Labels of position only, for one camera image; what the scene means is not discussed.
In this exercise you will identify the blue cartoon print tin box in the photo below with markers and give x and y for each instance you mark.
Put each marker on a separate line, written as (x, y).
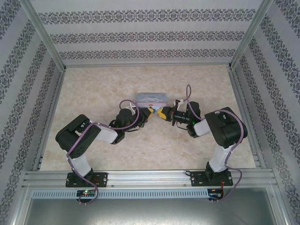
(152, 97)

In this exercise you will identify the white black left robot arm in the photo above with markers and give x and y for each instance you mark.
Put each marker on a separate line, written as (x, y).
(106, 134)

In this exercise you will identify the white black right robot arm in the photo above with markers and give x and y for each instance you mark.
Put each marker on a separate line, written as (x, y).
(232, 131)

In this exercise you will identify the left controller board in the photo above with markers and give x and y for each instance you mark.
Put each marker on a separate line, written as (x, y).
(85, 193)

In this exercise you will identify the controller board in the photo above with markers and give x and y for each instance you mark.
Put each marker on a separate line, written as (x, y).
(85, 193)
(215, 194)

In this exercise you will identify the right controller board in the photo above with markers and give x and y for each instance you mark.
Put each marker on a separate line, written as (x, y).
(215, 194)

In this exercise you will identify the grey metal panel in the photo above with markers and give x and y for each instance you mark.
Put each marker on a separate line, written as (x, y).
(150, 213)

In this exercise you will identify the aluminium side rail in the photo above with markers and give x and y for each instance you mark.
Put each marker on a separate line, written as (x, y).
(50, 117)
(242, 105)

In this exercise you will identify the aluminium mounting rail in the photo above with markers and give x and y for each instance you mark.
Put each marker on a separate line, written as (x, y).
(145, 178)

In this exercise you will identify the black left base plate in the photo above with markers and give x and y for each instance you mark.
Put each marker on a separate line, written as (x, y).
(103, 179)

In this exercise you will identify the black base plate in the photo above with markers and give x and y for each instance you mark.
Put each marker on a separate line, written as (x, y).
(195, 179)
(103, 179)

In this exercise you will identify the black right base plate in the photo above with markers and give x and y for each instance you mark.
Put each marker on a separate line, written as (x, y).
(195, 179)

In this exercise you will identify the aluminium frame post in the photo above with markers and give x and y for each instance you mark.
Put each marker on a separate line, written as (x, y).
(249, 35)
(45, 35)

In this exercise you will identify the aluminium frame profile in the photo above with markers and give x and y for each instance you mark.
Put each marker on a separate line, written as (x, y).
(279, 208)
(21, 208)

